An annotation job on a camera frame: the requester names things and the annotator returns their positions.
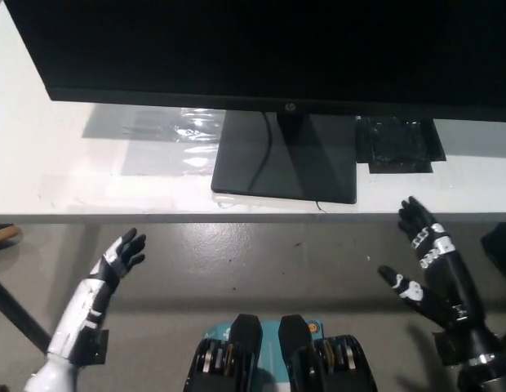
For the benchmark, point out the black floor tape patch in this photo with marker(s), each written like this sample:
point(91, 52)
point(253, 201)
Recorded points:
point(98, 347)
point(446, 347)

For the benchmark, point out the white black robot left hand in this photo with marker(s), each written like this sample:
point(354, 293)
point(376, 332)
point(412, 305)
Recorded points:
point(85, 314)

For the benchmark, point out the black HP monitor screen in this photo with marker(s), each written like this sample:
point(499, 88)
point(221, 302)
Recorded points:
point(261, 49)

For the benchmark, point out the black square monitor stand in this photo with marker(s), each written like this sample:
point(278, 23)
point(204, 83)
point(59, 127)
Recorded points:
point(285, 171)

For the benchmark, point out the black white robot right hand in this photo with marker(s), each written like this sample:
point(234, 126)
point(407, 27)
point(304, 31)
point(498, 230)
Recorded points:
point(453, 286)

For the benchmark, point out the black bulky object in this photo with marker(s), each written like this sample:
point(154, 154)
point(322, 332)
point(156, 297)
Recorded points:
point(500, 249)

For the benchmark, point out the clear plastic tape sheet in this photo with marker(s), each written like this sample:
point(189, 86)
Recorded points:
point(155, 139)

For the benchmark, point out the dark metal table leg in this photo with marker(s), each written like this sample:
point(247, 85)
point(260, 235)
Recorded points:
point(20, 314)

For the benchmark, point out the brown wooden stool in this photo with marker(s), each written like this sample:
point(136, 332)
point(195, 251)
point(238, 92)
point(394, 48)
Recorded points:
point(2, 236)

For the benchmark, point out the black tape patch on tabletop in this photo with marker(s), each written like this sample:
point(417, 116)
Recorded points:
point(400, 147)

